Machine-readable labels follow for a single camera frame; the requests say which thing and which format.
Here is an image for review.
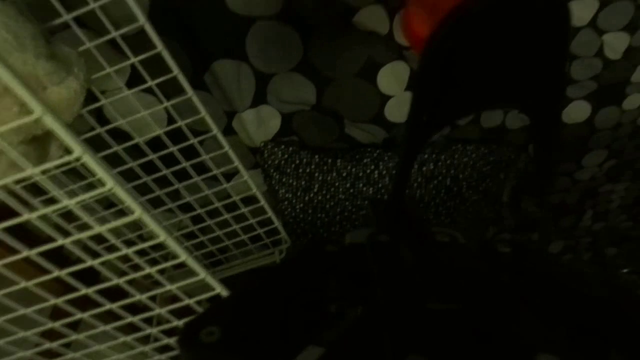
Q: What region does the white wire shelf rack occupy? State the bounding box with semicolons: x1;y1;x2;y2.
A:
0;0;294;360

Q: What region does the red bowl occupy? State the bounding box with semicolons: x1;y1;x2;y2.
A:
398;0;467;55

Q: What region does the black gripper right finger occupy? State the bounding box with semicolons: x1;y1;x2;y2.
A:
405;226;470;305

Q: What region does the dark speckled blanket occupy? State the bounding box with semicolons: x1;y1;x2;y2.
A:
257;136;536;238

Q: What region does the pebble pattern duvet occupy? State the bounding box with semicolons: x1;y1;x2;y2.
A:
146;0;640;360

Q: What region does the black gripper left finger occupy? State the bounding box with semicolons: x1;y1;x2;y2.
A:
343;226;401;305

